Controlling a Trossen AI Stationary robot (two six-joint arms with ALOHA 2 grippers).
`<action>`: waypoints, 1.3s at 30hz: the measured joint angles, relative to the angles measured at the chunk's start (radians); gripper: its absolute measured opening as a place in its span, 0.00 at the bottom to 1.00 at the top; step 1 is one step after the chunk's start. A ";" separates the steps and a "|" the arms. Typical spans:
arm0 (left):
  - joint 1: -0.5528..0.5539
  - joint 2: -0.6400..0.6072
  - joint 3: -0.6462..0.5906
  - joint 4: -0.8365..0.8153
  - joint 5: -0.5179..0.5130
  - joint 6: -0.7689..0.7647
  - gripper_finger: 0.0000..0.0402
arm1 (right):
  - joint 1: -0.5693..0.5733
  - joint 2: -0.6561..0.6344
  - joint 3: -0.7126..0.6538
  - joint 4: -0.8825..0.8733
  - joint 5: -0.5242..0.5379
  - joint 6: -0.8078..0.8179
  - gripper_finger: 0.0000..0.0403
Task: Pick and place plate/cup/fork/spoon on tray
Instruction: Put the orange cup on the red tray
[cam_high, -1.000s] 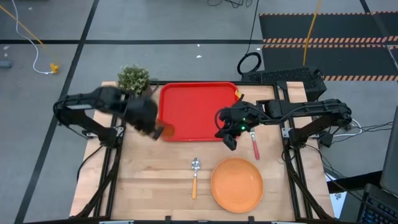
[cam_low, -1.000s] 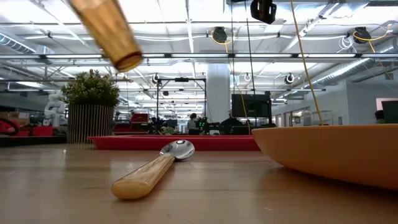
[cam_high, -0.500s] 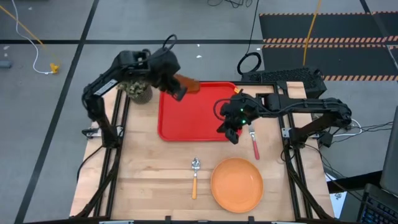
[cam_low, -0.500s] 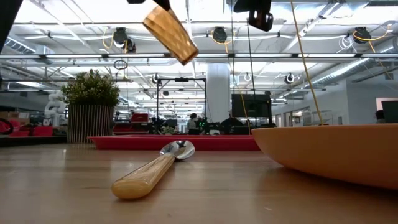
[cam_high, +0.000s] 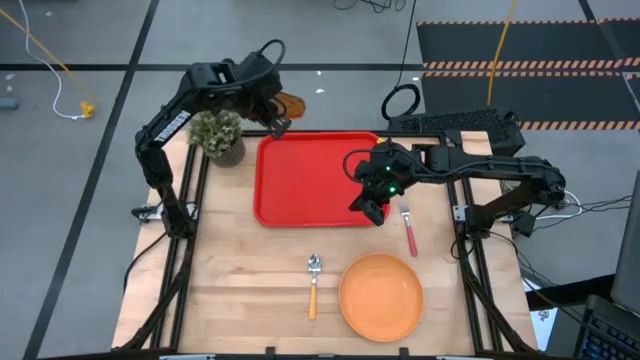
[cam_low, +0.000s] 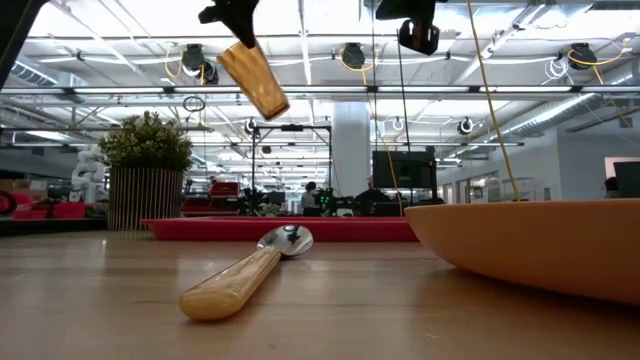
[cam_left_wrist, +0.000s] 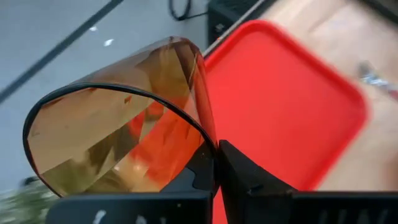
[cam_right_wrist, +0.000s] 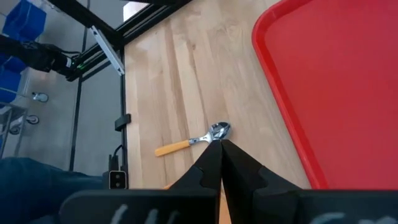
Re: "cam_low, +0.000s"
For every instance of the black metal frame rig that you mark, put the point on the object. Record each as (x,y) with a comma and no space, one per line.
(292,128)

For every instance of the white pillar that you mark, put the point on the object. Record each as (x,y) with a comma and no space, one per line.
(351,150)

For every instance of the amber ribbed plastic cup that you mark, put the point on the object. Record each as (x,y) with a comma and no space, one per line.
(255,80)

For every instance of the person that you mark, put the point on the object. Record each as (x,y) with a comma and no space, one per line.
(611,189)
(310,200)
(372,200)

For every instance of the red plastic tray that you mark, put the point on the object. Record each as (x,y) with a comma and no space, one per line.
(280,230)

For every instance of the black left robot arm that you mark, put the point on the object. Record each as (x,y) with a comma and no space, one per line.
(12,30)

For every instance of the orange plate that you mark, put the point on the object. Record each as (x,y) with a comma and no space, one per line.
(540,245)

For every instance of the red storage bins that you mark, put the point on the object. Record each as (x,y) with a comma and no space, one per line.
(45,210)

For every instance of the green plant in striped planter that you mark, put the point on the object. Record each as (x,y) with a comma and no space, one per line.
(145,170)

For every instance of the dark computer monitor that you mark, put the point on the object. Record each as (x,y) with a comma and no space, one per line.
(628,180)

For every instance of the white robot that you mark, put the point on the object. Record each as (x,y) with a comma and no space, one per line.
(89,175)

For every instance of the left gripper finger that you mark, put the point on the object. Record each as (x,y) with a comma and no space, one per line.
(245,25)
(212,14)

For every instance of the black monitor screen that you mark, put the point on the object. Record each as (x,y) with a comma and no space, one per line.
(404,170)

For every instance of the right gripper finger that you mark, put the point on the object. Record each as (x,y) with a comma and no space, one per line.
(405,9)
(419,37)

